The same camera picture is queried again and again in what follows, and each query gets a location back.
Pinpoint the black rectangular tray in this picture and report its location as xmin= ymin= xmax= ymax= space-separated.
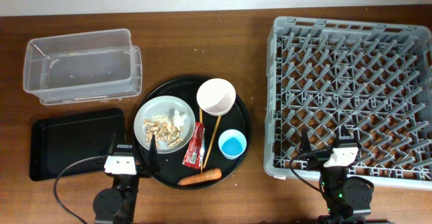
xmin=29 ymin=108 xmax=126 ymax=181

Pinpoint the grey dishwasher rack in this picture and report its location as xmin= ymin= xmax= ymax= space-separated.
xmin=263 ymin=16 xmax=431 ymax=190

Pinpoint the red snack wrapper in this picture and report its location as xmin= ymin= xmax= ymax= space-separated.
xmin=182 ymin=121 xmax=205 ymax=169

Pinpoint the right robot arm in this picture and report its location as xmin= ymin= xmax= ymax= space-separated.
xmin=295 ymin=126 xmax=374 ymax=224

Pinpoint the clear plastic bin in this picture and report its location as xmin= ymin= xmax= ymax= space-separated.
xmin=23 ymin=28 xmax=143 ymax=105

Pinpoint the round black serving tray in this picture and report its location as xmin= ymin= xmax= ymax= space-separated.
xmin=131 ymin=76 xmax=251 ymax=190

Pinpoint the light blue cup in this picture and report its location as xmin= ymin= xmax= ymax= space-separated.
xmin=218 ymin=130 xmax=247 ymax=160

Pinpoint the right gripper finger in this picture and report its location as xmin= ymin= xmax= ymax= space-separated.
xmin=299 ymin=128 xmax=312 ymax=154
xmin=333 ymin=126 xmax=361 ymax=149

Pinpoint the grey round plate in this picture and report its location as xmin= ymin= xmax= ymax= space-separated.
xmin=134 ymin=96 xmax=195 ymax=154

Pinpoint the orange carrot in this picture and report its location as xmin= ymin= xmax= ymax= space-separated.
xmin=178 ymin=169 xmax=222 ymax=186

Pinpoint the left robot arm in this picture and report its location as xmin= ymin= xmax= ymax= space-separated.
xmin=92 ymin=136 xmax=159 ymax=223

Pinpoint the white napkin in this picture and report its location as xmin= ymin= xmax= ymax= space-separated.
xmin=171 ymin=109 xmax=187 ymax=131

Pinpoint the pile of food scraps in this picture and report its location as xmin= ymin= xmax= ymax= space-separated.
xmin=143 ymin=114 xmax=184 ymax=148

